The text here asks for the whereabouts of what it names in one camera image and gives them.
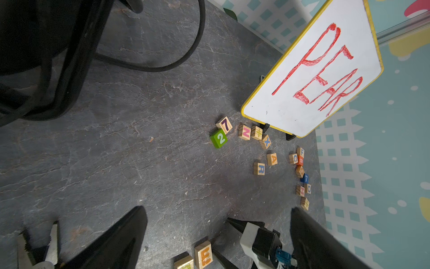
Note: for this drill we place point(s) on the wooden block letter R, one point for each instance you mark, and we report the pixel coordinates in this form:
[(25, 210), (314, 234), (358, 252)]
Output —
[(259, 169)]

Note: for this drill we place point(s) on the whiteboard with red PEAR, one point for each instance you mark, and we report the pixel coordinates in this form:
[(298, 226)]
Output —
[(335, 58)]

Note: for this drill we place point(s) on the wooden block letter X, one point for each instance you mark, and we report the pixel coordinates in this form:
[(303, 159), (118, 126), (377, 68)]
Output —
[(265, 142)]

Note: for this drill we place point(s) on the green block number 2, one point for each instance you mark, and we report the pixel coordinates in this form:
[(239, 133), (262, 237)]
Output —
[(218, 138)]

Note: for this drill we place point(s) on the blue block number 7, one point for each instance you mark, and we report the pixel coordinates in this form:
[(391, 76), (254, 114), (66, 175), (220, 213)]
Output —
[(305, 179)]

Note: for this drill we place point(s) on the wooden block letter A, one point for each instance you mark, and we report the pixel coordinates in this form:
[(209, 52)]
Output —
[(272, 159)]

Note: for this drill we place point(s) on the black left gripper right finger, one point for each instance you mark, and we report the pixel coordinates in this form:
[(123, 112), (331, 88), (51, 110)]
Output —
[(315, 248)]

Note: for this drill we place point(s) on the wooden block letter C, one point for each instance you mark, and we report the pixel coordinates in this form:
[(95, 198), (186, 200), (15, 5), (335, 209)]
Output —
[(294, 159)]

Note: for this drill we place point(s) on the wooden block letter N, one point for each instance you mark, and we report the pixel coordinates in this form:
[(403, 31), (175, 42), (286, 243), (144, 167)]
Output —
[(244, 132)]

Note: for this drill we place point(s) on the red orange block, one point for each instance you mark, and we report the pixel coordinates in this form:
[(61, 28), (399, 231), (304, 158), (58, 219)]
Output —
[(300, 160)]

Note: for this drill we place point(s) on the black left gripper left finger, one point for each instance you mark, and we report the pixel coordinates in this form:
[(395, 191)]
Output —
[(118, 248)]

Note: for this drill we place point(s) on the wooden block orange side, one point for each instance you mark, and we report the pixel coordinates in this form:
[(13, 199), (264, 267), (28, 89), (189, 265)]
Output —
[(300, 171)]

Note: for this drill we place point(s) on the wooden block number 7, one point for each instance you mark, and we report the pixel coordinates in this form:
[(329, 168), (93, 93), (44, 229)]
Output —
[(224, 124)]

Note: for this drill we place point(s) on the black cable reel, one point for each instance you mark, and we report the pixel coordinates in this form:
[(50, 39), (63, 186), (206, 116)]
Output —
[(60, 38)]

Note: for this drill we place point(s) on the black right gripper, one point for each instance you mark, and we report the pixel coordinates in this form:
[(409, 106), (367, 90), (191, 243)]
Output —
[(261, 245)]

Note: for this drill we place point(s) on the wooden block letter E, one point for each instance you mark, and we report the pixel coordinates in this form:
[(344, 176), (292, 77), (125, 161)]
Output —
[(203, 254)]

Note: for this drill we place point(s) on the wooden block pink letter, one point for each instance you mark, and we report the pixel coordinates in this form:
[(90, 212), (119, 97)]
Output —
[(300, 191)]

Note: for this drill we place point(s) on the yellow black pliers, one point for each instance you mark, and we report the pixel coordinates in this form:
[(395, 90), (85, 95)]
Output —
[(45, 257)]

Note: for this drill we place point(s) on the wooden block plus sign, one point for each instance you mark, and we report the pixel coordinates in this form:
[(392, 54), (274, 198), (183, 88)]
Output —
[(257, 133)]

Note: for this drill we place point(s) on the wooden block letter F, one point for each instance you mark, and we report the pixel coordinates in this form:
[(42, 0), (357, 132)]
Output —
[(300, 152)]

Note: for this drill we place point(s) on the wooden block letter P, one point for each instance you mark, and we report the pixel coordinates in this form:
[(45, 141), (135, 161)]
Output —
[(186, 262)]

